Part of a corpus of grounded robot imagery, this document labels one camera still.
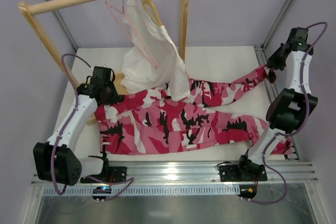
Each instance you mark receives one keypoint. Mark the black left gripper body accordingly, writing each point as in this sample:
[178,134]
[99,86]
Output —
[111,95]

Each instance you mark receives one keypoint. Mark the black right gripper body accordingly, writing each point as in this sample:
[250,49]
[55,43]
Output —
[274,61]

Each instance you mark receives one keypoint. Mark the pink camouflage trousers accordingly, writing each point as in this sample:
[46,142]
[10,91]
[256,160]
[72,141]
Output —
[150,122]

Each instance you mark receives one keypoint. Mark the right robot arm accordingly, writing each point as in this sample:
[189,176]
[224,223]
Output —
[289,111]

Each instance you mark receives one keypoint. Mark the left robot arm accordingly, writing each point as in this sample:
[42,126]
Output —
[55,160]

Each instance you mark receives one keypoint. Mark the wooden hanger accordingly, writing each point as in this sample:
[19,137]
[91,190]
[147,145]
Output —
[151,10]

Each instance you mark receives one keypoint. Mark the white t-shirt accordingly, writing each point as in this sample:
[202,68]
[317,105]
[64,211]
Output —
[139,75]

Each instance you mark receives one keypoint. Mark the wooden clothes rack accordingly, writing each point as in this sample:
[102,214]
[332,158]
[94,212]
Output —
[30,11]

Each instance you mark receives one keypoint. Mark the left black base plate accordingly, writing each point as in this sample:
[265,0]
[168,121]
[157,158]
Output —
[118,174]

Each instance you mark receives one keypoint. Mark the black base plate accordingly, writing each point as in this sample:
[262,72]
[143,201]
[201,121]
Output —
[228,172]
[118,174]

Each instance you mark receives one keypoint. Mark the aluminium mounting rail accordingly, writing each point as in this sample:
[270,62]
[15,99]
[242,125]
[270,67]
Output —
[203,173]

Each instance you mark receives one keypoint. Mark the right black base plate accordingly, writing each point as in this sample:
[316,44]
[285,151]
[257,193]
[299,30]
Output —
[228,172]

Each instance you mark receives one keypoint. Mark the slotted cable duct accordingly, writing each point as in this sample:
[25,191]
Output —
[157,190]

